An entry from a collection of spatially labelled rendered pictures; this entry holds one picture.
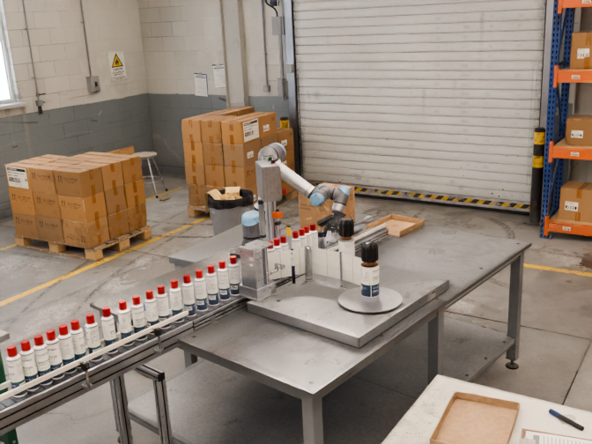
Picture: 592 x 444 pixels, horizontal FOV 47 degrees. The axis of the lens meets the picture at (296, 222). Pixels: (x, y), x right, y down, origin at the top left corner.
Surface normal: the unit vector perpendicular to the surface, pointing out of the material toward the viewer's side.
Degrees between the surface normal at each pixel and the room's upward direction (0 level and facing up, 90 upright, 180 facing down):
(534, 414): 0
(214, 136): 91
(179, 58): 90
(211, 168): 86
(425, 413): 0
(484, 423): 0
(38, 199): 89
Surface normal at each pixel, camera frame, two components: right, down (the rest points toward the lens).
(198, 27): -0.54, 0.27
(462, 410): -0.05, -0.95
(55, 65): 0.84, 0.11
